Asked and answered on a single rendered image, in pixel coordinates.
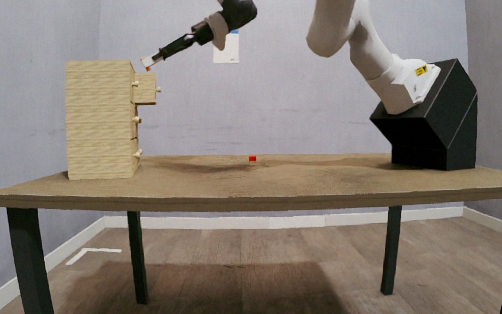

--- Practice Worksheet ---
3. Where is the light wood chest of drawers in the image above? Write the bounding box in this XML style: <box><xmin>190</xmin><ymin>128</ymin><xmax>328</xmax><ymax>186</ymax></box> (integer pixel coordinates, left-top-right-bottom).
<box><xmin>65</xmin><ymin>59</ymin><xmax>138</xmax><ymax>180</ymax></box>

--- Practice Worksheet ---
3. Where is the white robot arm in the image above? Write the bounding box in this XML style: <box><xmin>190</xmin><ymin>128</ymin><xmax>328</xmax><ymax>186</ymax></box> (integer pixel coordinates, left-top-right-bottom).
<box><xmin>204</xmin><ymin>0</ymin><xmax>440</xmax><ymax>115</ymax></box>

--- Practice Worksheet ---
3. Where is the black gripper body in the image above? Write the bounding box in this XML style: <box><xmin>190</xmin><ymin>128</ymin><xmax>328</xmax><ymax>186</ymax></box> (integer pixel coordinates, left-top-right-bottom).
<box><xmin>183</xmin><ymin>20</ymin><xmax>214</xmax><ymax>46</ymax></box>

